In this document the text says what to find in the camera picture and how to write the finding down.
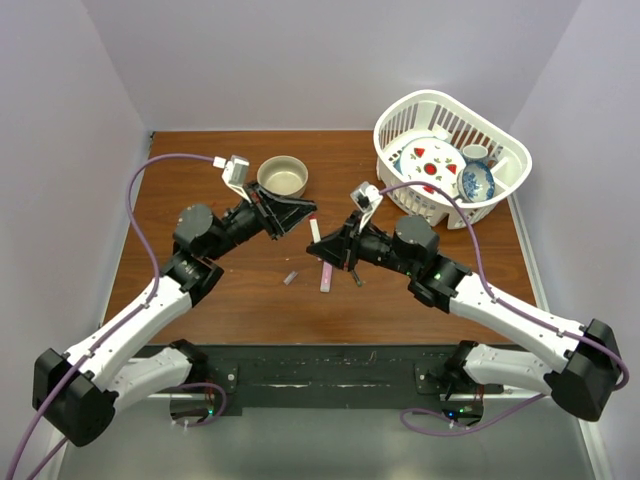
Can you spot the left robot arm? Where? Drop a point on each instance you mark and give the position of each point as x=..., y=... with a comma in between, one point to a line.
x=80, y=391

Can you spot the clear pen cap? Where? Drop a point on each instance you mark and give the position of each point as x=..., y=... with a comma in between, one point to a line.
x=290, y=277

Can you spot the watermelon pattern plate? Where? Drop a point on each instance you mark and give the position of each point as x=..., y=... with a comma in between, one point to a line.
x=433, y=161

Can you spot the blue floral bowl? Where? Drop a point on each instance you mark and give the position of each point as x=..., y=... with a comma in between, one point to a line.
x=475, y=183

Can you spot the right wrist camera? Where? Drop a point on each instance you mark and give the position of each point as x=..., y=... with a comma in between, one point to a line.
x=367, y=198

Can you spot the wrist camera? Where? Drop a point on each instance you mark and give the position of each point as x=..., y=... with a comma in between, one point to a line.
x=234, y=173
x=367, y=198

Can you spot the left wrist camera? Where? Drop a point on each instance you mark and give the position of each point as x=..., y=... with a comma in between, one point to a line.
x=234, y=173

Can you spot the white red marker pen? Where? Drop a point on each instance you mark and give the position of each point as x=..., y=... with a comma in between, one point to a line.
x=316, y=236

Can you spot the green pen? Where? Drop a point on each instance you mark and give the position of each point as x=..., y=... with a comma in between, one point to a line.
x=356, y=278

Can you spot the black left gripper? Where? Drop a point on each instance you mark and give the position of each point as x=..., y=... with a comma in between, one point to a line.
x=292, y=212

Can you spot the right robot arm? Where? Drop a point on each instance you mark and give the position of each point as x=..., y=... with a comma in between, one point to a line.
x=577, y=365

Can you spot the beige ceramic bowl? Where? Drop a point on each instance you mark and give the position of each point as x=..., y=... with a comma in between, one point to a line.
x=283, y=175

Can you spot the pink highlighter pen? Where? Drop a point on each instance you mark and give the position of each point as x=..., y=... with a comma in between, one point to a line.
x=326, y=278

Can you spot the white mug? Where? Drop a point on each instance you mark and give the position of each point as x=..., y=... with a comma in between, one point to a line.
x=475, y=153

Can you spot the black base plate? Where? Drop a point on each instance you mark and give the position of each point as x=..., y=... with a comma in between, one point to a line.
x=237, y=377

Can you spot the white plastic dish rack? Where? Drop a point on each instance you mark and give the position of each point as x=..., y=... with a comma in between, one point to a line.
x=421, y=137

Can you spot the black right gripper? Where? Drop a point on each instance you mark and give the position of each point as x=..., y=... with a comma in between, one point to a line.
x=341, y=248

